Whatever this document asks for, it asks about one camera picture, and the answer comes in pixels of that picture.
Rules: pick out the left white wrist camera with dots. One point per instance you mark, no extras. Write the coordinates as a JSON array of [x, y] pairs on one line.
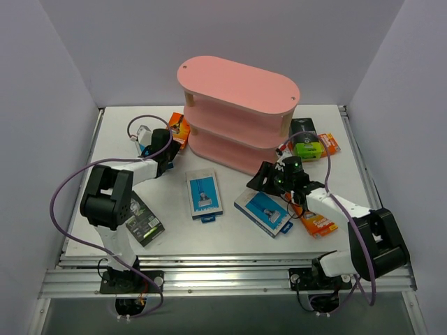
[[143, 136]]

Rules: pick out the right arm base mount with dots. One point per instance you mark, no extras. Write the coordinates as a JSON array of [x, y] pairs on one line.
[[314, 295]]

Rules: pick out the small orange razor box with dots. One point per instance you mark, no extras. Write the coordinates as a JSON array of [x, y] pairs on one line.
[[330, 143]]

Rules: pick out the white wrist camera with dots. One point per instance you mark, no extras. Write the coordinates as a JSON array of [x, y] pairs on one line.
[[143, 136], [282, 153]]

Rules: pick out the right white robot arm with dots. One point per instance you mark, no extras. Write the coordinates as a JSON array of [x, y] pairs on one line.
[[376, 246]]

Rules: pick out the blue razor box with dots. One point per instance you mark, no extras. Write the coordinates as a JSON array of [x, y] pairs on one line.
[[146, 151], [265, 212], [204, 197]]

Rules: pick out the black green razor box left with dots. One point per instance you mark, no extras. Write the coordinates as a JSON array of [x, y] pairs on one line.
[[142, 223]]

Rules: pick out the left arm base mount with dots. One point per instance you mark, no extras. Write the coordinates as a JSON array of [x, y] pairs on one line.
[[134, 284]]

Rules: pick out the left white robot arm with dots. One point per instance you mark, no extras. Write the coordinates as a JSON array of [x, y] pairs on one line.
[[106, 202]]

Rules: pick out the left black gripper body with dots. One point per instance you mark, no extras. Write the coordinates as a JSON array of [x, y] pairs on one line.
[[171, 150]]

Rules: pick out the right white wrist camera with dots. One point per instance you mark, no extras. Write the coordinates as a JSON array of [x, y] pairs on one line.
[[282, 153]]

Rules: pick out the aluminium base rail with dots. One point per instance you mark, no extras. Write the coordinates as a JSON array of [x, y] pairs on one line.
[[194, 276]]

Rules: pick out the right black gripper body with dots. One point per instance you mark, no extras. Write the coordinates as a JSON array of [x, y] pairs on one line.
[[269, 179]]

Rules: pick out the pink three-tier shelf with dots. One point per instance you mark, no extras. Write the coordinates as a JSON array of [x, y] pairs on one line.
[[238, 114]]

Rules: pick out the black green razor box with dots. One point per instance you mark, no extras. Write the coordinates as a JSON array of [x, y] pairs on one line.
[[306, 145], [142, 223]]

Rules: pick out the black green razor box right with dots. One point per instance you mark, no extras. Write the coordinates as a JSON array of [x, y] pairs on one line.
[[306, 145]]

